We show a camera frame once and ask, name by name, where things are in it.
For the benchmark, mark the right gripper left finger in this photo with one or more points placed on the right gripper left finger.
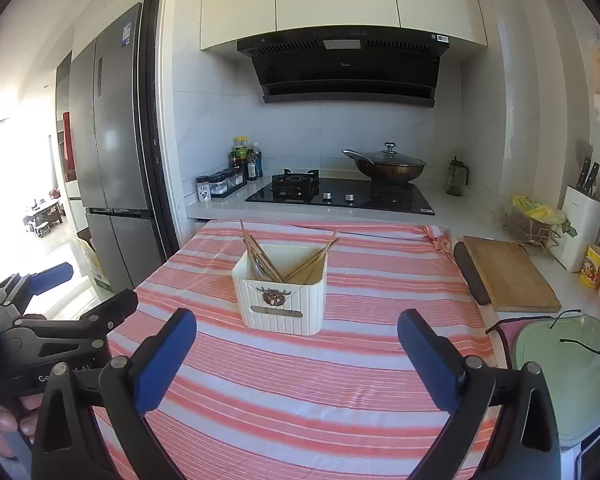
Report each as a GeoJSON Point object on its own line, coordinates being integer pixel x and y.
{"type": "Point", "coordinates": [68, 443]}

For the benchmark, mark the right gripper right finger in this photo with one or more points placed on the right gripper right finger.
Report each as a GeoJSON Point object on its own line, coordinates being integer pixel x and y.
{"type": "Point", "coordinates": [524, 443]}

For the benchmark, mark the wooden chopstick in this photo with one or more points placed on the wooden chopstick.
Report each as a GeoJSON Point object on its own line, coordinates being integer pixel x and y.
{"type": "Point", "coordinates": [263, 265]}

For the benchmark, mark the person's left hand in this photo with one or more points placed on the person's left hand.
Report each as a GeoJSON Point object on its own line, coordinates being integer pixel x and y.
{"type": "Point", "coordinates": [27, 425]}

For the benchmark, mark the green glass lid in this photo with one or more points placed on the green glass lid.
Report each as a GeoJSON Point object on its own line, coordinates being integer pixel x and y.
{"type": "Point", "coordinates": [568, 351]}

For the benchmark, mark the wooden cutting board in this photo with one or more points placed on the wooden cutting board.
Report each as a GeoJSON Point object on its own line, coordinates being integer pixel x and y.
{"type": "Point", "coordinates": [511, 280]}

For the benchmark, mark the yellow snack packet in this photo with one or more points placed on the yellow snack packet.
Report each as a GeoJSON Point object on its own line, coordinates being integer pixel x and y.
{"type": "Point", "coordinates": [590, 269]}

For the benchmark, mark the pink striped table cloth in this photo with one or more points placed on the pink striped table cloth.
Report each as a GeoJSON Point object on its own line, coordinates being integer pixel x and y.
{"type": "Point", "coordinates": [342, 404]}

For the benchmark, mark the silver refrigerator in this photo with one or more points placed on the silver refrigerator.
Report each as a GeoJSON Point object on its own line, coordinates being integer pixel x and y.
{"type": "Point", "coordinates": [108, 154]}

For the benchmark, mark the white knife block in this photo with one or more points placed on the white knife block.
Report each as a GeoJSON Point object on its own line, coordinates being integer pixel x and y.
{"type": "Point", "coordinates": [582, 211]}

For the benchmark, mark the white spice jar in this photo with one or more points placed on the white spice jar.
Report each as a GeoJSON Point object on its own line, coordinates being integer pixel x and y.
{"type": "Point", "coordinates": [203, 188]}

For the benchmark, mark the cream utensil holder box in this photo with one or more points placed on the cream utensil holder box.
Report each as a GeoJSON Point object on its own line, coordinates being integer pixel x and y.
{"type": "Point", "coordinates": [296, 307]}

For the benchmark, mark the dark glass pitcher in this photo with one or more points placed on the dark glass pitcher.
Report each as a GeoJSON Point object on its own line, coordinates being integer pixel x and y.
{"type": "Point", "coordinates": [458, 178]}

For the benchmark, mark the chopstick inside holder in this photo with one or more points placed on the chopstick inside holder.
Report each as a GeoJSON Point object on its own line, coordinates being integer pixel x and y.
{"type": "Point", "coordinates": [313, 259]}

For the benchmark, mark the green label oil bottle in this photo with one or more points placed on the green label oil bottle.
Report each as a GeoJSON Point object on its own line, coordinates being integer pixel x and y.
{"type": "Point", "coordinates": [240, 152]}

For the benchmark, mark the dark sauce bottle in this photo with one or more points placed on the dark sauce bottle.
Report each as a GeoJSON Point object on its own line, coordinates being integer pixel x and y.
{"type": "Point", "coordinates": [252, 173]}

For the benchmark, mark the dark wok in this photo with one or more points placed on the dark wok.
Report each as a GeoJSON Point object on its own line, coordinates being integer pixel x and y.
{"type": "Point", "coordinates": [387, 174]}

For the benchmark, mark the blue label bottle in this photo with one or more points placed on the blue label bottle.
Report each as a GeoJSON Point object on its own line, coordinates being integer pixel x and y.
{"type": "Point", "coordinates": [257, 157]}

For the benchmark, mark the black gas cooktop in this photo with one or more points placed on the black gas cooktop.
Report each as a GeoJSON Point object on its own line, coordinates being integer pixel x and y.
{"type": "Point", "coordinates": [310, 188]}

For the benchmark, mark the glass wok lid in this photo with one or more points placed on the glass wok lid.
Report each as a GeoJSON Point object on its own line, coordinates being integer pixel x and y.
{"type": "Point", "coordinates": [390, 156]}

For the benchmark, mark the black range hood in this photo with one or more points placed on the black range hood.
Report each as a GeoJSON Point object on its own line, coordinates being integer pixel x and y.
{"type": "Point", "coordinates": [347, 63]}

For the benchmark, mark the wire basket with bags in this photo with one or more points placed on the wire basket with bags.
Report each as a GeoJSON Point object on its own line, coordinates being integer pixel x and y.
{"type": "Point", "coordinates": [536, 225]}

